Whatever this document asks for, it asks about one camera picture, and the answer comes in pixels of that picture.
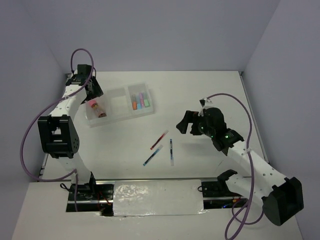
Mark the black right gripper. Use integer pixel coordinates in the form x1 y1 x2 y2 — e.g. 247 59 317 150
176 110 215 138

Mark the pink-lidded small bottle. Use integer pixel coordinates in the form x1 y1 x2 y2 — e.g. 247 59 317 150
87 99 107 118

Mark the dark blue pen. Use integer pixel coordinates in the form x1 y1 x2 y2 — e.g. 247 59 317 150
169 139 174 167

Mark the orange highlighter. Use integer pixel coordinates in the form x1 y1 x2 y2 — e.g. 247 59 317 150
132 94 137 110

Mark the blue highlighter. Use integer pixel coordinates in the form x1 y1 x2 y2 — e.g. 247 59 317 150
136 94 142 110

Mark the green highlighter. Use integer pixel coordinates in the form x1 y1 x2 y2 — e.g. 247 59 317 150
143 93 150 108

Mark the pink highlighter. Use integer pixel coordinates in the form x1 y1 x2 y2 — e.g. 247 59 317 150
139 92 145 108

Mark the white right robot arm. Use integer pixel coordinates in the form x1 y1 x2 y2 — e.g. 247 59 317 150
176 107 304 226

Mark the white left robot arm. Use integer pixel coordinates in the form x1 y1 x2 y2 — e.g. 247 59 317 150
37 64 103 200

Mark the red pen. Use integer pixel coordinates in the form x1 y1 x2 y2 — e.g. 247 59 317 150
150 130 169 150

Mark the white three-compartment tray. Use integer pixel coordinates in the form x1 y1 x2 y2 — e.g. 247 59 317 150
85 82 154 127

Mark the light blue pen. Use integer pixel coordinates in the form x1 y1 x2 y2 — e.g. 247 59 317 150
143 145 163 166

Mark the silver foil cover panel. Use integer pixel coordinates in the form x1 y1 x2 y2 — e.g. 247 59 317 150
113 179 205 217

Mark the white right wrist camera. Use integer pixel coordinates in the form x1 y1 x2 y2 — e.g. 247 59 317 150
198 98 214 117

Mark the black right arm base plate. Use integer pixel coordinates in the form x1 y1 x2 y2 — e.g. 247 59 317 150
197 180 243 199

